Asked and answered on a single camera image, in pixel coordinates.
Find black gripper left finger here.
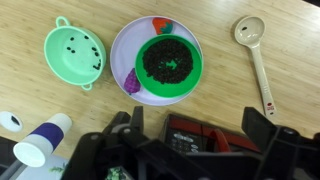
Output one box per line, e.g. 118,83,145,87
130,105,145,134

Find dark green bowl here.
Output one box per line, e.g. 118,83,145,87
134,33,204,99

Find red toy strawberry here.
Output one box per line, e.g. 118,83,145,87
151,17,175,36

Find lavender round plate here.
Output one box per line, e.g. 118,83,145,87
109,15,204,107

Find red and black microwave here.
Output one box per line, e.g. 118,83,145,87
157,113,262,158

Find light green bowl with handles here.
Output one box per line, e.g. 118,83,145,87
43,15,108,92

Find purple toy grapes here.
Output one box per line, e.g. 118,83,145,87
123,67,143,96

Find white cup with purple band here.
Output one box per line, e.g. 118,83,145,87
12,112,73,169

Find small black white object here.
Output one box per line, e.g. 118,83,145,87
0,110,24,134

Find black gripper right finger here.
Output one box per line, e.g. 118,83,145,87
241,106,280,143

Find wooden spoon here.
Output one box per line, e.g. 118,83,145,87
233,15,278,119

